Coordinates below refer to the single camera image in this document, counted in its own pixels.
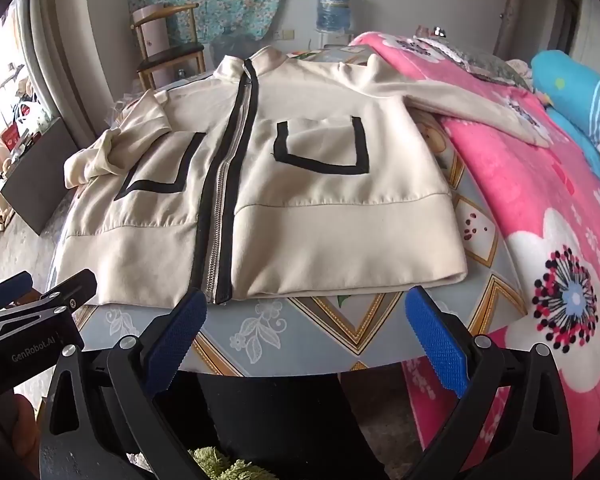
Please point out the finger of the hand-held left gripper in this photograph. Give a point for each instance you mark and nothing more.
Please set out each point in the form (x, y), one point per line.
(67, 287)
(7, 290)

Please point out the wall socket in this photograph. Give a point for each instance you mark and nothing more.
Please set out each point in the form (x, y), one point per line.
(285, 34)

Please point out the wooden chair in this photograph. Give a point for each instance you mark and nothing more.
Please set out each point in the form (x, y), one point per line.
(172, 55)

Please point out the fruit print tablecloth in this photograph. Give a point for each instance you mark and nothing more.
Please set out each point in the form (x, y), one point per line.
(365, 325)

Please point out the pale pink cylinder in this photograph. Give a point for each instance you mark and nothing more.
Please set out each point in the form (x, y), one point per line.
(150, 30)

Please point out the white plastic bag red print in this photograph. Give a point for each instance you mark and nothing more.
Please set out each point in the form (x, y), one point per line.
(30, 114)

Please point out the blue water bottle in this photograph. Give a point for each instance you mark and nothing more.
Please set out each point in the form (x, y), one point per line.
(334, 7)

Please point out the person's left hand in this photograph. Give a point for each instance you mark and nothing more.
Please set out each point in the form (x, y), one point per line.
(17, 427)

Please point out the blue pillow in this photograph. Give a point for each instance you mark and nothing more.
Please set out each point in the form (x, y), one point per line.
(575, 90)

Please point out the grey curtain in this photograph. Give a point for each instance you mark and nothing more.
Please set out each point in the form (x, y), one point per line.
(65, 50)

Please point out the door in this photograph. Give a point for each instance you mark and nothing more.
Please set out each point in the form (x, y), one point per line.
(540, 5)

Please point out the pink floral blanket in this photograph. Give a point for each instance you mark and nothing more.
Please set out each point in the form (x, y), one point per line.
(530, 200)

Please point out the red box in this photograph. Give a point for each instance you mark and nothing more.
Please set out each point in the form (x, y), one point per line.
(11, 136)

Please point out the cream jacket with black trim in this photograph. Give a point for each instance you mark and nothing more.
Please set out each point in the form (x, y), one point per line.
(330, 170)

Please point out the empty clear water jug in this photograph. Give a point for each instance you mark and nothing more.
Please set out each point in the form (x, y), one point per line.
(232, 47)

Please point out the green fluffy slipper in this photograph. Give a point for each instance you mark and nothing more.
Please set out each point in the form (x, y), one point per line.
(225, 465)

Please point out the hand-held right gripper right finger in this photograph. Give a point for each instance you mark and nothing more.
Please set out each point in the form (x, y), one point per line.
(437, 345)

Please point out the grey sequined pillow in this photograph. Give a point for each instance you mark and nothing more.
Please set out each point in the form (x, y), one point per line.
(485, 62)

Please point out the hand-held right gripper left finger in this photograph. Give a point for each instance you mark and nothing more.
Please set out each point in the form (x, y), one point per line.
(176, 345)

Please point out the dark cabinet by window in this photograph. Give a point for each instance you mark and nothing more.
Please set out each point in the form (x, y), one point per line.
(40, 175)

